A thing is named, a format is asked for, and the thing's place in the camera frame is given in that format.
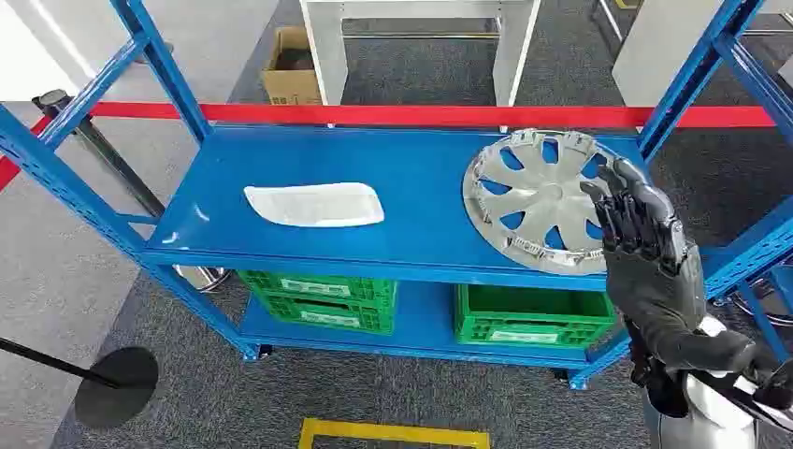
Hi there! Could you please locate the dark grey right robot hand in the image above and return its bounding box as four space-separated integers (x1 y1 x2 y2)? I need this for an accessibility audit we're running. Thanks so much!
580 157 760 373

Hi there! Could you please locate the grey plastic wheel hubcap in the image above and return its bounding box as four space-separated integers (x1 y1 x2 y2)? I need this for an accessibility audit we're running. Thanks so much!
462 128 627 277

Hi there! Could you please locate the green plastic crate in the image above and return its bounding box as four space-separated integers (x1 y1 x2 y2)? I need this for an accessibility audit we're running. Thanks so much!
251 291 396 337
237 270 398 310
454 283 619 350

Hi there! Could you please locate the white panel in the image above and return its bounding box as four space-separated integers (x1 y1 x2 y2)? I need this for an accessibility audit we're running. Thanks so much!
612 0 744 109

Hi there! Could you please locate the red barrier belt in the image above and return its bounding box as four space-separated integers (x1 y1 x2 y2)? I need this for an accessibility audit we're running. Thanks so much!
0 102 777 190

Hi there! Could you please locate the blue metal shelf rack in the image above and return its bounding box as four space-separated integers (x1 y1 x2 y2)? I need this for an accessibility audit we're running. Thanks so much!
0 0 793 392

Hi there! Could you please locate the yellow floor tape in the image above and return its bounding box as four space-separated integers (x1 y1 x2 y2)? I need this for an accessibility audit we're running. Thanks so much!
297 418 491 449

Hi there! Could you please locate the white plastic car part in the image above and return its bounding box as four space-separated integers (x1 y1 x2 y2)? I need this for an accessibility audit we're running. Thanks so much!
243 181 386 229

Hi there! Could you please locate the open cardboard box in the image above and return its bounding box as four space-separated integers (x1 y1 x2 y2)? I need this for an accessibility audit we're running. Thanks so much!
261 25 324 107

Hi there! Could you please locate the black stanchion with round base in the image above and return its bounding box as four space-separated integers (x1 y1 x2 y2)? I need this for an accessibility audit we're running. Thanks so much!
0 337 160 430

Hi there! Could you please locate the white table frame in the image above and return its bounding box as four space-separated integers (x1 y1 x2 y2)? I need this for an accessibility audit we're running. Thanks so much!
298 0 542 135

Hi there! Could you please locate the chrome-based stanchion post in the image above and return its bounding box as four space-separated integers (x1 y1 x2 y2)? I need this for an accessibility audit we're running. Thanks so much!
32 89 232 293

